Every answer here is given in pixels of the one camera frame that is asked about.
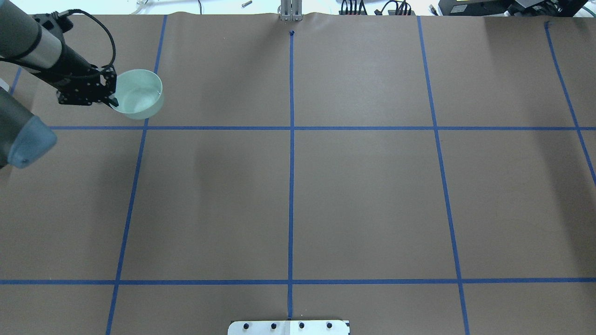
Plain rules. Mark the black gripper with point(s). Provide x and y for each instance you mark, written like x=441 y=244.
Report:
x=71 y=69

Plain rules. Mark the pale green bowl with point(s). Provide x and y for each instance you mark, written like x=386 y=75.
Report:
x=139 y=94

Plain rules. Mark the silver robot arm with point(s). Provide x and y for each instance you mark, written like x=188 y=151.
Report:
x=36 y=44

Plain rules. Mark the aluminium frame post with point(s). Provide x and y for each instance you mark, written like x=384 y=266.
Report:
x=291 y=10

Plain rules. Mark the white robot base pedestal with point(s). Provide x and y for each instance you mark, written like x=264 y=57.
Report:
x=290 y=327

